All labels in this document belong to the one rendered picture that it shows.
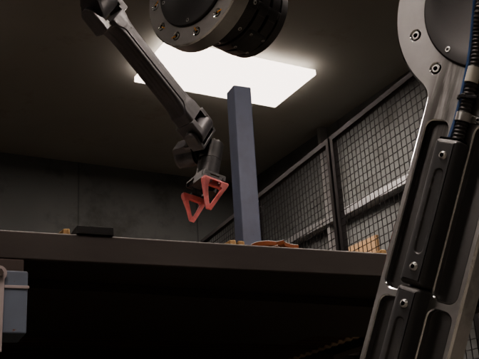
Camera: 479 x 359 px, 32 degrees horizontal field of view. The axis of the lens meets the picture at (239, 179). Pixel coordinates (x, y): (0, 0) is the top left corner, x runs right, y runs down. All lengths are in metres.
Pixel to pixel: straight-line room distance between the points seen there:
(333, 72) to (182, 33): 5.18
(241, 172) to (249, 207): 0.19
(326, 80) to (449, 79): 5.62
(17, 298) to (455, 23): 1.01
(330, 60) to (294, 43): 0.41
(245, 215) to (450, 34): 3.24
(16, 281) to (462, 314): 0.99
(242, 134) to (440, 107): 3.39
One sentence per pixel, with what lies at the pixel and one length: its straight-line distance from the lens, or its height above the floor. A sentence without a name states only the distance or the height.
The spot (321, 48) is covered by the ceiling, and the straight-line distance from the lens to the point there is 6.06.
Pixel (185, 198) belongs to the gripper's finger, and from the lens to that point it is 2.08.
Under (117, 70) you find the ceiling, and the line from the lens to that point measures 6.21.
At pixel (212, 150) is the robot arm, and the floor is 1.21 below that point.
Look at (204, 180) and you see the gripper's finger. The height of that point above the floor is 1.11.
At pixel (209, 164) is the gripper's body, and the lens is 2.05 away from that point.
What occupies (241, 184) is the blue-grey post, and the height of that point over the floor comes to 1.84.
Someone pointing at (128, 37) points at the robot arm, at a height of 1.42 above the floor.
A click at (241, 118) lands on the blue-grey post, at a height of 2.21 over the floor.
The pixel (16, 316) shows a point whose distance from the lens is 1.62.
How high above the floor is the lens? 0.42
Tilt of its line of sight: 20 degrees up
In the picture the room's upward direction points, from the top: 4 degrees counter-clockwise
